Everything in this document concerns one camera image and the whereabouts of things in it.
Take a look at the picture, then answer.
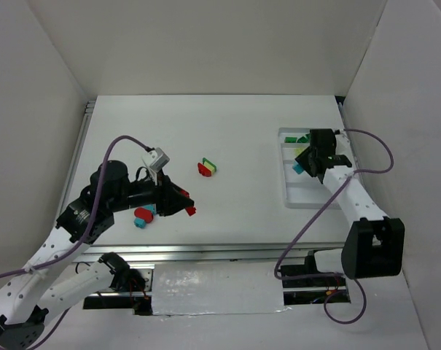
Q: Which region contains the red rectangular lego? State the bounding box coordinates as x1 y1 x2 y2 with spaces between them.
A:
185 206 196 217

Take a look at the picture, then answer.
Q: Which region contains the lime curved lego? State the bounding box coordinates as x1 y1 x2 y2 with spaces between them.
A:
294 147 305 156

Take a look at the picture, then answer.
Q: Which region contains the blue oval lego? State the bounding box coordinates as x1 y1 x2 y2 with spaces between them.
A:
292 163 305 174

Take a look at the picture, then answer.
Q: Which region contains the dark green square lego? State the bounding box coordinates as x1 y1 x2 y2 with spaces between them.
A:
284 136 297 143

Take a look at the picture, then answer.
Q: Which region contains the red half-round lego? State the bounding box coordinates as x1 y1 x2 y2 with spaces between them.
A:
198 163 212 177

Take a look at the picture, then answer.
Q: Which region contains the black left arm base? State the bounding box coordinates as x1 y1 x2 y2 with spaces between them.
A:
82 252 153 316

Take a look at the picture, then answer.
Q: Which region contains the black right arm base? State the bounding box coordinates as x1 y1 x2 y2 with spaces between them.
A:
278 251 351 306

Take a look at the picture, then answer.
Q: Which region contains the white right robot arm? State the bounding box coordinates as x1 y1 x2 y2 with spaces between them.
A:
295 129 405 280

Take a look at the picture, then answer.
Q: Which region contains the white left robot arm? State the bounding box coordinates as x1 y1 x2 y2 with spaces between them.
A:
0 160 195 349

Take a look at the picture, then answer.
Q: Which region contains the blue top lego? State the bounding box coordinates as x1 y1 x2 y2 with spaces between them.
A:
142 204 157 215

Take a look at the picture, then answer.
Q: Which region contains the red round lego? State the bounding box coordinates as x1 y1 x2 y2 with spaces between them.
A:
134 207 154 223

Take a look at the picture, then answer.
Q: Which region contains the blue bottom lego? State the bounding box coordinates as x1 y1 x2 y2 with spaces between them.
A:
133 217 147 229

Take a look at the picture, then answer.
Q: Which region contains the white compartment tray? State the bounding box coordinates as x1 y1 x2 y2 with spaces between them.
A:
277 127 356 209

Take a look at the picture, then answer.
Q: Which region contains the silver tape sheet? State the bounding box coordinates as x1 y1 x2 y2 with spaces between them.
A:
152 262 286 316

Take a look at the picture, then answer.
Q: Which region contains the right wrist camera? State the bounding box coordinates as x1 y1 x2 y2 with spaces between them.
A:
335 132 352 155

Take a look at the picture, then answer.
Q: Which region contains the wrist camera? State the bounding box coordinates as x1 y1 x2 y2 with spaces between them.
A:
335 132 352 155
141 147 170 184

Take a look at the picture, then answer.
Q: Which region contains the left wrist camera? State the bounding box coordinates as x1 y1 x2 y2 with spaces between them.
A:
141 147 170 184

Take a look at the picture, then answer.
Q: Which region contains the aluminium table rail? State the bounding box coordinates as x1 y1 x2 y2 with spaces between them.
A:
74 242 352 262

